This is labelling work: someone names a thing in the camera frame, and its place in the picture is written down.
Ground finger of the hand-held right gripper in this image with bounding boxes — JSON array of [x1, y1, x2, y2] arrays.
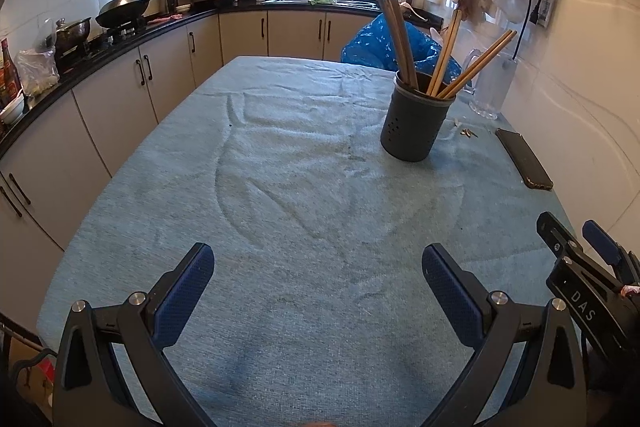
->
[[536, 212, 584, 268], [582, 220, 640, 280]]

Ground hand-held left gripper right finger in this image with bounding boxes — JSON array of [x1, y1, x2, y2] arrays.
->
[[421, 243, 588, 427]]

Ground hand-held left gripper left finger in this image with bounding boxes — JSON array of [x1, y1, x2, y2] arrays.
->
[[52, 243, 216, 427]]

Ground dark grey utensil holder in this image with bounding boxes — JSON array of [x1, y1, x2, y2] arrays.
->
[[380, 71, 457, 163]]

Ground dark brown chopstick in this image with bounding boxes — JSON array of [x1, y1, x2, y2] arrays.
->
[[375, 0, 409, 86], [375, 0, 412, 88], [382, 0, 420, 90]]

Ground black smartphone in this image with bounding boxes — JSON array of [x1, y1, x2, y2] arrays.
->
[[495, 128, 555, 192]]

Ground small scraps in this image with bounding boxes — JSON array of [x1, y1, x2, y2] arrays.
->
[[452, 119, 480, 139]]

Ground light blue tablecloth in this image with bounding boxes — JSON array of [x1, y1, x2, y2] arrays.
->
[[37, 55, 577, 427]]

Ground clear glass pitcher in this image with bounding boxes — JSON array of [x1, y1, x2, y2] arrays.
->
[[462, 48, 516, 120]]

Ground black metal chair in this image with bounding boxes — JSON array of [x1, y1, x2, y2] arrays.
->
[[0, 312, 62, 427]]

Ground beige kitchen base cabinets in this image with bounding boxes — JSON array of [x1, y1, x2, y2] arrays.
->
[[0, 9, 382, 400]]

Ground white bowl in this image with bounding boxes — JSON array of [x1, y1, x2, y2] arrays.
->
[[0, 94, 26, 126]]

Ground blue plastic bag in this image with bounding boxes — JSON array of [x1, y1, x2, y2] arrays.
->
[[341, 14, 462, 84]]

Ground clear bag of food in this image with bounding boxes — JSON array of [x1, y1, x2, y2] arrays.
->
[[17, 48, 61, 98]]

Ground black kitchen countertop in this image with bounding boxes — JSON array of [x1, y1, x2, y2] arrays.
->
[[0, 1, 444, 158]]

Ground black gas stove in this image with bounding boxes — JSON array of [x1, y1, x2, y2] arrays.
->
[[55, 18, 149, 68]]

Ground white ladle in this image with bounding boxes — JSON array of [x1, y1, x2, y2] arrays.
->
[[400, 2, 430, 22]]

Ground dark sauce bottle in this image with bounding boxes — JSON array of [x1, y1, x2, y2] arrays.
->
[[0, 38, 24, 108]]

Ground stainless steel pot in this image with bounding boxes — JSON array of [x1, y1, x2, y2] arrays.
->
[[46, 18, 94, 58]]

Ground black wok with lid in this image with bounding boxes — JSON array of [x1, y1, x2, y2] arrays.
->
[[95, 0, 167, 30]]

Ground kitchen sink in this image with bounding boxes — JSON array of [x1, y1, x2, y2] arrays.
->
[[262, 0, 379, 8]]

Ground black power cable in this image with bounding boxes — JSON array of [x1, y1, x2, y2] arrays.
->
[[512, 0, 535, 58]]

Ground wall power socket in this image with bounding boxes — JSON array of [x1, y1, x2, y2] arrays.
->
[[530, 0, 557, 28]]

